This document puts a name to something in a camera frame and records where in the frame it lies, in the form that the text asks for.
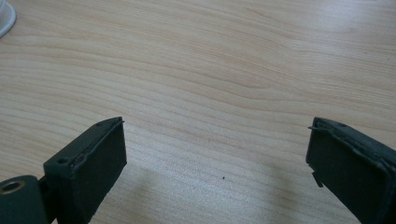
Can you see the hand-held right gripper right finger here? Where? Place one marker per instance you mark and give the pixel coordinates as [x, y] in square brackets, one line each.
[355, 174]

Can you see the single white paper cup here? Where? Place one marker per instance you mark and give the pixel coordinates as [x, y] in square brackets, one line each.
[5, 18]

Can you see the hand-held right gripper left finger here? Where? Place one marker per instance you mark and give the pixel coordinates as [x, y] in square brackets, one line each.
[84, 174]

